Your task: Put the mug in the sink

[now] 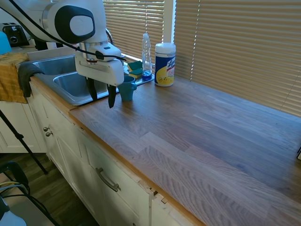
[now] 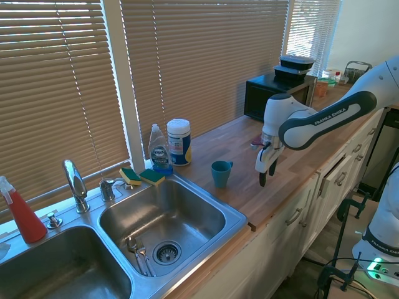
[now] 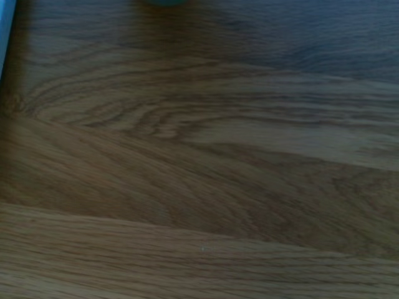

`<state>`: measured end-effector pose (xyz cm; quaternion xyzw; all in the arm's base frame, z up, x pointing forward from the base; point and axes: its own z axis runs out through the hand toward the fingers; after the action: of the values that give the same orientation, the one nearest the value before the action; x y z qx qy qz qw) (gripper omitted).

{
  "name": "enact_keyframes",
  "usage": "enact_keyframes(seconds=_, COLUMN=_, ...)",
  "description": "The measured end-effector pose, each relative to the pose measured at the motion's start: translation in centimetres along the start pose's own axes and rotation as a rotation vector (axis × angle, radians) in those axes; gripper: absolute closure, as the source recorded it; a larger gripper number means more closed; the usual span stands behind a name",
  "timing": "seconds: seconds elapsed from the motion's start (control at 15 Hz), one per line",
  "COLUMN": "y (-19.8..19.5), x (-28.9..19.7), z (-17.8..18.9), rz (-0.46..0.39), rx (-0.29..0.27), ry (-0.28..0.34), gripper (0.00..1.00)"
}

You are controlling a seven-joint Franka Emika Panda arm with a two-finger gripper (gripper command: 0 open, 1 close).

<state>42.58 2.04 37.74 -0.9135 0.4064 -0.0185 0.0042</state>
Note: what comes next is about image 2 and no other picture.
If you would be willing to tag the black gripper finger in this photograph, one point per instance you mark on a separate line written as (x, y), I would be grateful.
(273, 168)
(263, 180)

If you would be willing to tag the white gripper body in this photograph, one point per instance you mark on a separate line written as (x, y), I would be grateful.
(268, 157)

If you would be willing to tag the teal plastic mug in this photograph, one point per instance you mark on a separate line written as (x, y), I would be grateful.
(220, 174)

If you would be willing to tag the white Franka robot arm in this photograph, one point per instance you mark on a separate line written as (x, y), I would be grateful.
(327, 120)

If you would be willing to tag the stainless steel double sink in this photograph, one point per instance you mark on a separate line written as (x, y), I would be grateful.
(174, 218)

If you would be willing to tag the sink drain strainer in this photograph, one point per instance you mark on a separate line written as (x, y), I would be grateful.
(166, 252)

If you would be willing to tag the small chrome sink knob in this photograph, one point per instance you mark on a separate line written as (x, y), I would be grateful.
(54, 220)

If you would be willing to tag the white lower cabinets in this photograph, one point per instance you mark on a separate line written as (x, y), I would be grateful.
(311, 211)

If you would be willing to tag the black microwave oven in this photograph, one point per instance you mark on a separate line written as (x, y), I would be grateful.
(265, 96)

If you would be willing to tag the black plastic food container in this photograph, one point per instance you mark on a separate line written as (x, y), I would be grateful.
(290, 74)
(296, 62)

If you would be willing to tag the black C clamp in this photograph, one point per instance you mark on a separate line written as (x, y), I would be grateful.
(352, 204)
(339, 272)

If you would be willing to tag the orange container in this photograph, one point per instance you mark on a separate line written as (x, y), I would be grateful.
(321, 88)

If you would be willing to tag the disinfecting wipes canister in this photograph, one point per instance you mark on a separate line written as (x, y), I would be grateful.
(179, 143)

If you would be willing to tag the green lidded jar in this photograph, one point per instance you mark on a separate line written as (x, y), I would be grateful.
(329, 76)

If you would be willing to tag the clear dish soap bottle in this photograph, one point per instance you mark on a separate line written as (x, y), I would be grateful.
(160, 152)

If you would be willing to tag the yellow green sponge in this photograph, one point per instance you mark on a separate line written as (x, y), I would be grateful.
(130, 176)
(152, 177)

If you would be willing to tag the black appliance under counter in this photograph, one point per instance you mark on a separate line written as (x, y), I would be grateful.
(386, 149)

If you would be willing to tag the narrow white window blind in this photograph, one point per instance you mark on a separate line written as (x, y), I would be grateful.
(311, 31)

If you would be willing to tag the metal fork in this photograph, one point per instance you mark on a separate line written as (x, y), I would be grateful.
(144, 252)

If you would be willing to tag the metal spoon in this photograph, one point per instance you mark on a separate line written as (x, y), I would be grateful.
(134, 249)

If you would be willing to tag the chrome gooseneck faucet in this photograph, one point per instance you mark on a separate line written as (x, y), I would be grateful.
(75, 183)

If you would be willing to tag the wide tan window blind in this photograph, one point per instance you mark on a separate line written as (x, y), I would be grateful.
(56, 99)

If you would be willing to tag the red spray bottle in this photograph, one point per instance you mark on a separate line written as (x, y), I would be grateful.
(25, 218)

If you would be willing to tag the white window frame post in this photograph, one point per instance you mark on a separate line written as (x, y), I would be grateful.
(124, 78)

